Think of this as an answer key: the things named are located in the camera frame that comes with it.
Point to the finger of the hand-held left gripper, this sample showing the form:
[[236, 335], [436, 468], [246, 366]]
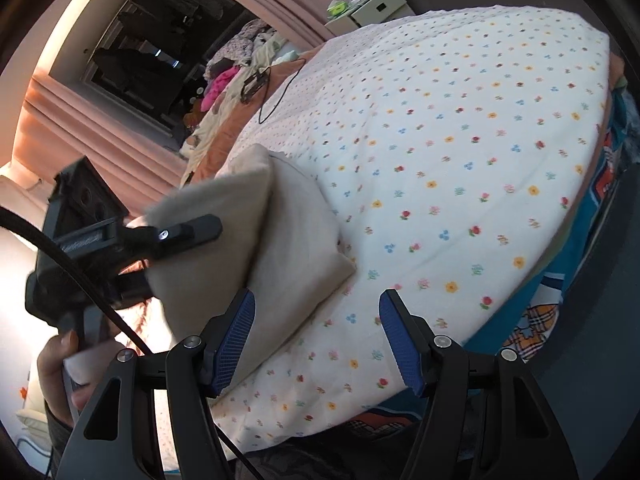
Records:
[[190, 232], [132, 287]]

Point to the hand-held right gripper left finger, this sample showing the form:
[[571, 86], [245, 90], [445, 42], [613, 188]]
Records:
[[232, 345]]

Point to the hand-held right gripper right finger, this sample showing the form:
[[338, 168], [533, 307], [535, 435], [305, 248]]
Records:
[[402, 350]]

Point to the beige fur-trimmed coat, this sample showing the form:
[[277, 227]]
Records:
[[290, 240]]

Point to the person's left forearm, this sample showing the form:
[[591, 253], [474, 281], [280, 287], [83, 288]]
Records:
[[57, 427]]

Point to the person's left hand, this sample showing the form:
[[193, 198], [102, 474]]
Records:
[[52, 365]]

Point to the orange-brown blanket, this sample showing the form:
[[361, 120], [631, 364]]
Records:
[[225, 135]]

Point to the person's leg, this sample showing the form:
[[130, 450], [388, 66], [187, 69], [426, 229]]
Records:
[[325, 460]]

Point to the beige patched comforter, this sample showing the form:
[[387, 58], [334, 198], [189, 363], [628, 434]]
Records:
[[235, 95]]

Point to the white floral pillow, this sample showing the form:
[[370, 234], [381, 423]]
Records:
[[25, 395]]

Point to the pink cloth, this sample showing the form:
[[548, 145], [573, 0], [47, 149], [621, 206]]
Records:
[[220, 82]]

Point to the floral cloth pile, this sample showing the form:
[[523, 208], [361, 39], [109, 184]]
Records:
[[240, 42]]

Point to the white floral bedsheet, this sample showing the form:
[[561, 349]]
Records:
[[450, 135]]

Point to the small green object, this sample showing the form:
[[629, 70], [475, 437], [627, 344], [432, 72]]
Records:
[[337, 8]]

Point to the white bedside cabinet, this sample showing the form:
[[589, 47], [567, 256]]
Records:
[[375, 7]]

